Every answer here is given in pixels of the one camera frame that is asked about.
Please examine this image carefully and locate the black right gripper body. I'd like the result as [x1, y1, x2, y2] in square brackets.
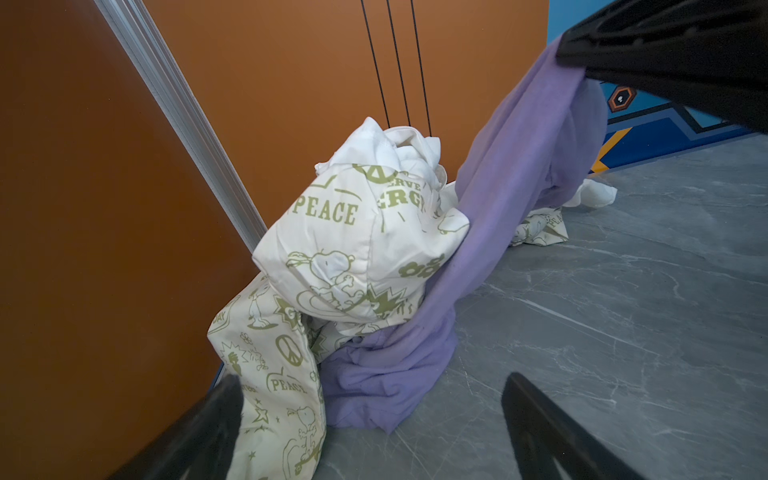
[556, 0, 767, 133]

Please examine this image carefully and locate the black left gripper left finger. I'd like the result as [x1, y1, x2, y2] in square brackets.
[110, 375, 244, 479]

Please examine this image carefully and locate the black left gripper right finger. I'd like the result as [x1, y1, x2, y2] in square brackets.
[501, 372, 644, 480]

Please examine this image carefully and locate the purple cloth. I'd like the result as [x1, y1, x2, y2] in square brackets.
[320, 44, 608, 433]

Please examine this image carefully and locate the cream green-printed Snoopy cloth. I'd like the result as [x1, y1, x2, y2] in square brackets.
[206, 161, 570, 480]

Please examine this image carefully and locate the aluminium left corner post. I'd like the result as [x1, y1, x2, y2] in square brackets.
[95, 0, 267, 252]

